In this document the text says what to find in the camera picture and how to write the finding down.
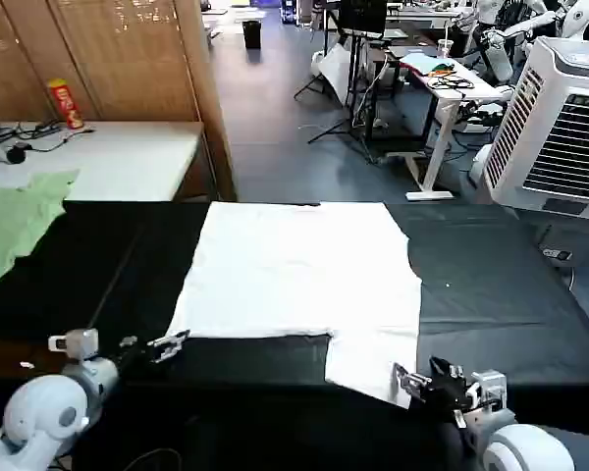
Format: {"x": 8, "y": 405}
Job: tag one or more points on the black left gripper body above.
{"x": 135, "y": 353}

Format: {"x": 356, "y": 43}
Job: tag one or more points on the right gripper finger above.
{"x": 413, "y": 376}
{"x": 412, "y": 390}

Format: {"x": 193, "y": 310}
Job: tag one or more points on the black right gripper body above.
{"x": 446, "y": 387}

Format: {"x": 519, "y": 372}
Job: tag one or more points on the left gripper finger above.
{"x": 178, "y": 336}
{"x": 164, "y": 354}

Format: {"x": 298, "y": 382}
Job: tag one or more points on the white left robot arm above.
{"x": 44, "y": 412}

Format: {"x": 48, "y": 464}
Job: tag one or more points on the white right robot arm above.
{"x": 520, "y": 446}

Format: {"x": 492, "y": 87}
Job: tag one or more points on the black table cloth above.
{"x": 496, "y": 294}

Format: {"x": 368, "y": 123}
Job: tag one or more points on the white shirt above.
{"x": 299, "y": 270}

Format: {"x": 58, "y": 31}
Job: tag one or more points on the power strip on floor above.
{"x": 555, "y": 253}

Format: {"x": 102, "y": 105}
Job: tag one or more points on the white side table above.
{"x": 137, "y": 162}

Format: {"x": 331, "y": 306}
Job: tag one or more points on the light green cloth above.
{"x": 10, "y": 221}

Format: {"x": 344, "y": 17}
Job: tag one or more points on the white office desk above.
{"x": 442, "y": 147}

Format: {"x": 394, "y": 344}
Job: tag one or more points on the small round black device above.
{"x": 16, "y": 153}

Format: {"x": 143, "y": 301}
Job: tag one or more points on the red chips can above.
{"x": 66, "y": 105}

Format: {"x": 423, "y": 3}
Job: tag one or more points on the wooden partition screen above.
{"x": 127, "y": 59}

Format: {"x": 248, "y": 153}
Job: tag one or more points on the black tripod stand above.
{"x": 356, "y": 98}

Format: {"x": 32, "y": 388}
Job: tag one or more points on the white reflector sheet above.
{"x": 336, "y": 73}

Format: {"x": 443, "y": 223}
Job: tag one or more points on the black waste bin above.
{"x": 251, "y": 34}

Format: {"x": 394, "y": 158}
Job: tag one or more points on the teal paper folder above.
{"x": 424, "y": 63}

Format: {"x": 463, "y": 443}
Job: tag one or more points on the silver gas bottle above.
{"x": 498, "y": 61}

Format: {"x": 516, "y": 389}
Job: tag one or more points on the white air cooler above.
{"x": 545, "y": 73}

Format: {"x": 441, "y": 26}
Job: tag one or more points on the plastic cup with straw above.
{"x": 444, "y": 48}

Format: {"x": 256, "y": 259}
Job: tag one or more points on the black monitor screen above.
{"x": 363, "y": 15}

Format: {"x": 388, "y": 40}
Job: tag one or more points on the white humanoid robot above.
{"x": 574, "y": 17}

